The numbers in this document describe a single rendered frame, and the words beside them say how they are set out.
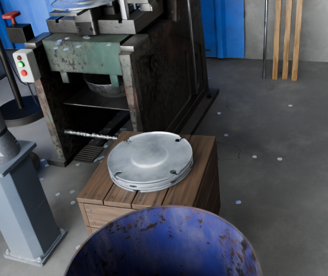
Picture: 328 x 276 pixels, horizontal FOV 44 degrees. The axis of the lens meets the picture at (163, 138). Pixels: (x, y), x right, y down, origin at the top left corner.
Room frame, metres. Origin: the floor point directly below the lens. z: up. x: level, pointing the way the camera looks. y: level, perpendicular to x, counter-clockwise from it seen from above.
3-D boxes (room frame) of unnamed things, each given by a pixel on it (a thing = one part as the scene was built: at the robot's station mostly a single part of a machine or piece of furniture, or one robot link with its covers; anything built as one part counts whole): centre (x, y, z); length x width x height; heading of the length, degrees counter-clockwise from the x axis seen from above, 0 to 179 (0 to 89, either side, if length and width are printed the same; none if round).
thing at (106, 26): (1.86, 0.18, 0.68); 0.45 x 0.30 x 0.06; 62
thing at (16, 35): (1.80, 0.56, 0.62); 0.10 x 0.06 x 0.20; 62
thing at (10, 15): (1.81, 0.58, 0.72); 0.07 x 0.06 x 0.08; 152
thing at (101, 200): (1.12, 0.06, 0.18); 0.40 x 0.38 x 0.35; 159
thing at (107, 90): (1.86, 0.18, 0.36); 0.34 x 0.34 x 0.10
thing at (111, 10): (1.87, 0.18, 0.72); 0.20 x 0.16 x 0.03; 62
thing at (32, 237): (1.17, 0.57, 0.23); 0.19 x 0.19 x 0.45; 65
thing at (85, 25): (1.71, 0.26, 0.72); 0.25 x 0.14 x 0.14; 152
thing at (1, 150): (1.17, 0.57, 0.50); 0.15 x 0.15 x 0.10
